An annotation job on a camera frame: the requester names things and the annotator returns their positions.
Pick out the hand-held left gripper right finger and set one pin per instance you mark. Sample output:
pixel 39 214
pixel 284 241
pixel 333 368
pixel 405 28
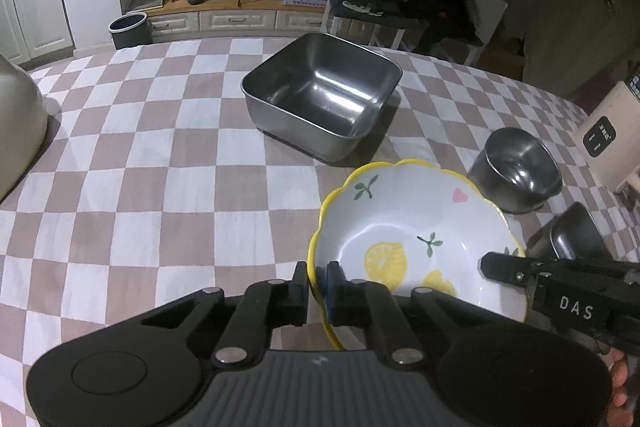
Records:
pixel 334 297

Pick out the brown white checkered tablecloth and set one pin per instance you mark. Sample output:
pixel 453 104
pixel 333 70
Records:
pixel 150 187

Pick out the square steel bowl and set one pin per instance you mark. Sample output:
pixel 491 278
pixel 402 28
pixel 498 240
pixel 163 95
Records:
pixel 320 97

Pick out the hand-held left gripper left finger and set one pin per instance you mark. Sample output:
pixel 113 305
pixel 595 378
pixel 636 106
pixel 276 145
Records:
pixel 300 297

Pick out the yellow-rimmed lemon print bowl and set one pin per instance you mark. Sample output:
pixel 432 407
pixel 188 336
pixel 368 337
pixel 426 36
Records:
pixel 400 217

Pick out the round steel bowl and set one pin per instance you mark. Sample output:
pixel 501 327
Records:
pixel 520 167

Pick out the white cat-shaped container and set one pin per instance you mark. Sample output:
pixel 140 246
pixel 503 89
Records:
pixel 17 127

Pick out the person's right hand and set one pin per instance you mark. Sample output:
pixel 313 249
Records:
pixel 619 382

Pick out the beige electric kettle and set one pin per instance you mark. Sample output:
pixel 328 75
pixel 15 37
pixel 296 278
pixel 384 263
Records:
pixel 607 137

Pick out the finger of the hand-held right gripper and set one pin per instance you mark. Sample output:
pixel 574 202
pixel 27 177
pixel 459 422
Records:
pixel 510 269

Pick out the dark round trash bin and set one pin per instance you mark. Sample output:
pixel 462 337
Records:
pixel 129 29

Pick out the rectangular steel container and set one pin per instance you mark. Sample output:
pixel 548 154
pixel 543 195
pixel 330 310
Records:
pixel 575 232

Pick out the white kitchen cabinets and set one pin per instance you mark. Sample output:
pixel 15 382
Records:
pixel 30 7

